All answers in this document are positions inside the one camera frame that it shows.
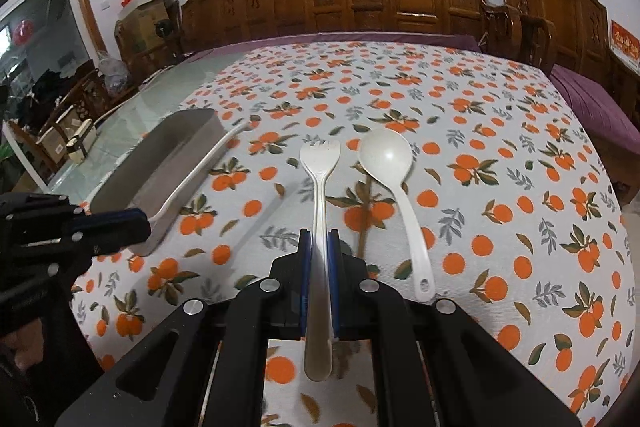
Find white plastic fork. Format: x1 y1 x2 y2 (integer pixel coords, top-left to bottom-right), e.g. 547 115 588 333
299 140 341 381

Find person's left hand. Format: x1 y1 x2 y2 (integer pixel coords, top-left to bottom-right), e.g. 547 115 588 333
1 319 43 372

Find metal rectangular tray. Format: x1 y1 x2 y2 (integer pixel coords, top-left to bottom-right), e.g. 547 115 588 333
89 108 250 257

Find small cream black box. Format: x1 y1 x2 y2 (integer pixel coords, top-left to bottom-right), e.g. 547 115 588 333
66 119 98 165

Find white plastic spoon large bowl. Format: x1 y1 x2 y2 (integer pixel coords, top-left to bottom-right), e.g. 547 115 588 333
358 128 435 303

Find orange print tablecloth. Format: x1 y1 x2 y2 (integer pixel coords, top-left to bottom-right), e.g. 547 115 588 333
72 41 637 426

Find stacked cardboard boxes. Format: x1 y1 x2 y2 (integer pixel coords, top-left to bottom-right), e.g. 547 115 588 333
114 0 170 60

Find purple seat cushion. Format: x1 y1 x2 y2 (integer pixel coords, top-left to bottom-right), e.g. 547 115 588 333
549 64 640 155

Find carved wooden armchair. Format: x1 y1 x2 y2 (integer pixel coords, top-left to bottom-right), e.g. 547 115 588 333
499 0 640 128

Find red sign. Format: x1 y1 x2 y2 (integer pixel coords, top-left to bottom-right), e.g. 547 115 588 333
610 20 640 72

